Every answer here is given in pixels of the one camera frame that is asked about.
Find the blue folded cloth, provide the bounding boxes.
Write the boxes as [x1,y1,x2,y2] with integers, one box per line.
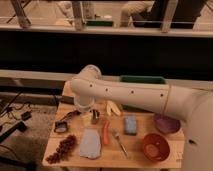
[79,129,101,159]

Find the purple bowl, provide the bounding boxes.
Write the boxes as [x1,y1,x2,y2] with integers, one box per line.
[154,114,181,135]

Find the red bowl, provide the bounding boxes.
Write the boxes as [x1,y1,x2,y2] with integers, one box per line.
[142,133,170,162]

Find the black cables on floor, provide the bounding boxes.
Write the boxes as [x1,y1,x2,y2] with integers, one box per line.
[0,91,33,134]

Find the blue sponge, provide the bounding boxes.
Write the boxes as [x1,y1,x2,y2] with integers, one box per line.
[124,116,137,135]

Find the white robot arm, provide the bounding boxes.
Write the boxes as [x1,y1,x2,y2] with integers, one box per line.
[71,65,213,171]

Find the orange carrot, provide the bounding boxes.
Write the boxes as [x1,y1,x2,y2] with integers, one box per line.
[102,121,110,145]

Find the green plastic tray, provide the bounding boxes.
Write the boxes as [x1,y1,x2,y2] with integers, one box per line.
[120,75,166,84]

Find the dark red grape bunch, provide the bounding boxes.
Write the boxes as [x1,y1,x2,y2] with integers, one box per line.
[46,135,77,164]

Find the metal fork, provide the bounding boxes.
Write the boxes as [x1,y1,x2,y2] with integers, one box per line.
[112,130,130,159]

